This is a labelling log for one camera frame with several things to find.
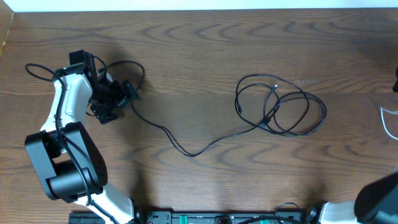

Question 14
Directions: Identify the black usb cable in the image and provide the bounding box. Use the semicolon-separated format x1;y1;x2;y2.
96;60;328;157

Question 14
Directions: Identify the white usb cable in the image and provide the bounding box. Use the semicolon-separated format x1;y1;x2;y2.
380;106;398;141

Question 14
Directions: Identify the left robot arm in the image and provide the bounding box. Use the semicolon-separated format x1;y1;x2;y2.
25;50;147;223

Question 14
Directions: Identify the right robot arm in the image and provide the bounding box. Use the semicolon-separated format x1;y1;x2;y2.
302;172;397;224

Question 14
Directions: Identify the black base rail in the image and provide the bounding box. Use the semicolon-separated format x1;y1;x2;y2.
68;210;312;224

